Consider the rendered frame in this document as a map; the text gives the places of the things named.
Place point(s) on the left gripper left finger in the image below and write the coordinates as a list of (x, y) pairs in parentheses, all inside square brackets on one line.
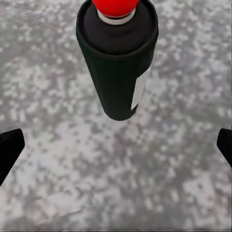
[(11, 145)]

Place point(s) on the insectifuge atomizer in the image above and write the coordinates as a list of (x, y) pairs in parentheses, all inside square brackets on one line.
[(117, 39)]

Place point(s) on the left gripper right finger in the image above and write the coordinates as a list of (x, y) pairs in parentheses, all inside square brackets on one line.
[(224, 143)]

